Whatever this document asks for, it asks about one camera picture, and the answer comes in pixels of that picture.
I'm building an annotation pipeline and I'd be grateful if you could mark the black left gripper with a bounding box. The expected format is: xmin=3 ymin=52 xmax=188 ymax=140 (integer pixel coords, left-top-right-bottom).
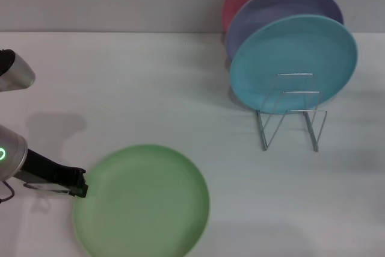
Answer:
xmin=22 ymin=147 xmax=88 ymax=199

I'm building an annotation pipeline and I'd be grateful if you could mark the green round plate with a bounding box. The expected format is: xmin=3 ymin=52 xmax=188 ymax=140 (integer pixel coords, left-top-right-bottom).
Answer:
xmin=73 ymin=144 xmax=211 ymax=257

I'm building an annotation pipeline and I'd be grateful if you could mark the light blue round plate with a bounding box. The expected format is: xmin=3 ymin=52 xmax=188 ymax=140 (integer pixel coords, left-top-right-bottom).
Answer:
xmin=230 ymin=14 xmax=359 ymax=115

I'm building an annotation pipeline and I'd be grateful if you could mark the purple round plate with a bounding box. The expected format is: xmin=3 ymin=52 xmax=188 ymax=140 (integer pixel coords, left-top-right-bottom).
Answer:
xmin=226 ymin=0 xmax=345 ymax=61

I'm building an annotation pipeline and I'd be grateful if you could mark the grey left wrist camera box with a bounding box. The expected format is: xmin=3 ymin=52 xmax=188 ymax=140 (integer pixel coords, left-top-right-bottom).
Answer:
xmin=23 ymin=181 xmax=73 ymax=197

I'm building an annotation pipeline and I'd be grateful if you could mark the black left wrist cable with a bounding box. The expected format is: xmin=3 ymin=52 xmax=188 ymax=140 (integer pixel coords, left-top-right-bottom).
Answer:
xmin=0 ymin=180 xmax=15 ymax=203

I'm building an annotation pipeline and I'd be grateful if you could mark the silver wire plate rack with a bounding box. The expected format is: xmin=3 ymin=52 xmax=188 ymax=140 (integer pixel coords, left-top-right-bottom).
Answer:
xmin=255 ymin=72 xmax=328 ymax=152

